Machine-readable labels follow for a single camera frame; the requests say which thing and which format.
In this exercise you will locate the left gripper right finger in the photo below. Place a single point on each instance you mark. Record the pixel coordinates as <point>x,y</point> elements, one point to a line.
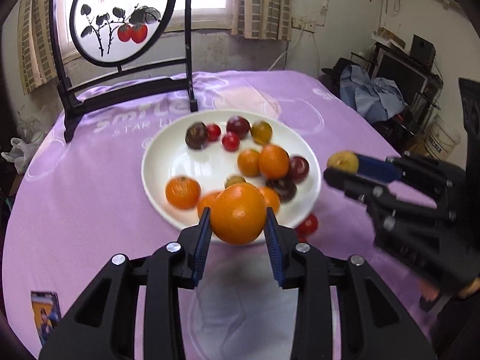
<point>374,324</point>

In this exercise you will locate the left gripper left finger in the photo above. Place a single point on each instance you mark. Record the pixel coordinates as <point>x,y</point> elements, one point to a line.
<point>101,323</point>

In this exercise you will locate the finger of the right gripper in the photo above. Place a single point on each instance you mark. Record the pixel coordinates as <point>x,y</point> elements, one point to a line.
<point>384,171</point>
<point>365,191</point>

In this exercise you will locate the pale yellow small fruit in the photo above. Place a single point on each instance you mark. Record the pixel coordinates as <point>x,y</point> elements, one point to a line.
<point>345,161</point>

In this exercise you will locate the red cherry tomato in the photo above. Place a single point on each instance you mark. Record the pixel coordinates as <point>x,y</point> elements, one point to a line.
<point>214,132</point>
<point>230,142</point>
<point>308,226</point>
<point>302,238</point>

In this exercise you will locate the dark purple tomato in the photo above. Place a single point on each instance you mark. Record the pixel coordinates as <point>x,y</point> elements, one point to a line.
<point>298,169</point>
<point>239,126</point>

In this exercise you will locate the big top orange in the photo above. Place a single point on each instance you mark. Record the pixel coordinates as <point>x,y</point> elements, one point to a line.
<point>274,162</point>

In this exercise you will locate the large yellow-orange citrus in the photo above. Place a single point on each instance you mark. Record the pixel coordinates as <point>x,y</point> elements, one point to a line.
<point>261,132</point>

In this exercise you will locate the small smooth orange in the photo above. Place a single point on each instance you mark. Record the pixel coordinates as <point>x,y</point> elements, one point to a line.
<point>248,162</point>

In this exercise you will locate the dark purple tomato back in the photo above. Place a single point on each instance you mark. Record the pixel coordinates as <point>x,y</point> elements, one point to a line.
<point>239,126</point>

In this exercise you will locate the textured mandarin front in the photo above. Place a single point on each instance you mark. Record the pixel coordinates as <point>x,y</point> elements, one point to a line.
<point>206,201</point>

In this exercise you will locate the small yellow kumquat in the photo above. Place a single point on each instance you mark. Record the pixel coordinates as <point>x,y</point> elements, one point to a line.
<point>233,179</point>

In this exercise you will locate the right hand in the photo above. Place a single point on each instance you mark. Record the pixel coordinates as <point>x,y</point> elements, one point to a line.
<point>430,292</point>

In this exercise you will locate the white bucket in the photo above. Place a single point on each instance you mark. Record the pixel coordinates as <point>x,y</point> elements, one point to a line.
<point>441,140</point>

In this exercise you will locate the smartphone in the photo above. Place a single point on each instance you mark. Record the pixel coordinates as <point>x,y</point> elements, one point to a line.
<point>46,313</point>

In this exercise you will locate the blue clothes pile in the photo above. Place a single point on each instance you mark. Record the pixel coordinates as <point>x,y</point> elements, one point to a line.
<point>376,100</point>

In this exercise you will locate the black shelf with monitor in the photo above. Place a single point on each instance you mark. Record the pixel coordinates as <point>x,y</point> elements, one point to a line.
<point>420,87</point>

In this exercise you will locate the purple tablecloth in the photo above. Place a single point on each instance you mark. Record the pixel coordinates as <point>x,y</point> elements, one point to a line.
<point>82,202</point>

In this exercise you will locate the white oval plate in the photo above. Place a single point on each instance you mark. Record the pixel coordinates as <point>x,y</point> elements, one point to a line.
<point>168,156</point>

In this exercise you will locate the white plastic bag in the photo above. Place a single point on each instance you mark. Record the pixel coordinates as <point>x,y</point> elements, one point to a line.
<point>21,154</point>

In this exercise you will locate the right curtain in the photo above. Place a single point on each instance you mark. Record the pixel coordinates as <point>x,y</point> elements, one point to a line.
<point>262,19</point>

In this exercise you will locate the curtain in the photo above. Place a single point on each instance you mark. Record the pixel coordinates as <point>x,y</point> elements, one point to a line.
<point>262,19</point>
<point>36,58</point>

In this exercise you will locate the left curtain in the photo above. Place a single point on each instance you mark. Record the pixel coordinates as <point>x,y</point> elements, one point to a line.
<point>36,58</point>

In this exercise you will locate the black framed decorative screen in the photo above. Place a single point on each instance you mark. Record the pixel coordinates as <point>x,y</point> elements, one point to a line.
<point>113,34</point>

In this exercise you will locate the wall power socket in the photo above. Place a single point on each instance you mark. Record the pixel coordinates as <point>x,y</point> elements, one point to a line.
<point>304,24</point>

